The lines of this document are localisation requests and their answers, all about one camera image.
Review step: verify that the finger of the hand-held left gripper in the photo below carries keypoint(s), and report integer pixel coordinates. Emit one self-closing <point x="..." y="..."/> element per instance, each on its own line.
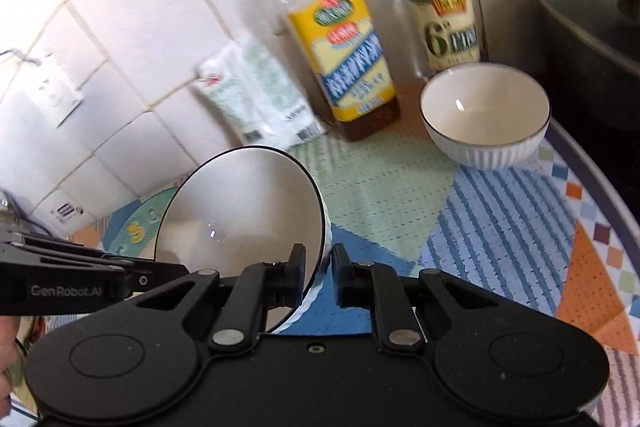
<point x="160" y="276"/>

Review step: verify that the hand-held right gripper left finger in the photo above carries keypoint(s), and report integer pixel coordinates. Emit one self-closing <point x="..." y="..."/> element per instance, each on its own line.
<point x="298" y="269"/>

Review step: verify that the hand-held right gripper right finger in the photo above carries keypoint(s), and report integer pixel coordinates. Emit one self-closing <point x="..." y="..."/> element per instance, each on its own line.
<point x="341" y="272"/>

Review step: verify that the white ribbed bowl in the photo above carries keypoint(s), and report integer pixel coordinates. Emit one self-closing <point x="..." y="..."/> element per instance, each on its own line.
<point x="482" y="122"/>
<point x="240" y="217"/>

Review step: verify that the person's left hand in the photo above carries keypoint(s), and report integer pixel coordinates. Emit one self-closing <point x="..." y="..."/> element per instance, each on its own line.
<point x="4" y="347"/>

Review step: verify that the teal egg print plate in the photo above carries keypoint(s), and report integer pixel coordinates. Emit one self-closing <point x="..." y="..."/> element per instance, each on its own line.
<point x="137" y="222"/>

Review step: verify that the colourful checkered tablecloth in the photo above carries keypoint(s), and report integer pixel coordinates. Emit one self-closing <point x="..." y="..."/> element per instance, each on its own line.
<point x="500" y="227"/>

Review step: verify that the white seasoning packet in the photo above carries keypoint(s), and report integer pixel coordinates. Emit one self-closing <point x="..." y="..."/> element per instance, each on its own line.
<point x="260" y="102"/>

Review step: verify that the yellow label oil bottle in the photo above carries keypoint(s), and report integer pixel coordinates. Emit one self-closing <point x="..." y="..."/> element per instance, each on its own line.
<point x="345" y="57"/>

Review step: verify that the black wok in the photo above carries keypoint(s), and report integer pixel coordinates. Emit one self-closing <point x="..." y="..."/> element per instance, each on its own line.
<point x="595" y="52"/>

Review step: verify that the white wall socket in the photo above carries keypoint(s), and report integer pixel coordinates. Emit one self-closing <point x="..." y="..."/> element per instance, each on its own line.
<point x="55" y="92"/>

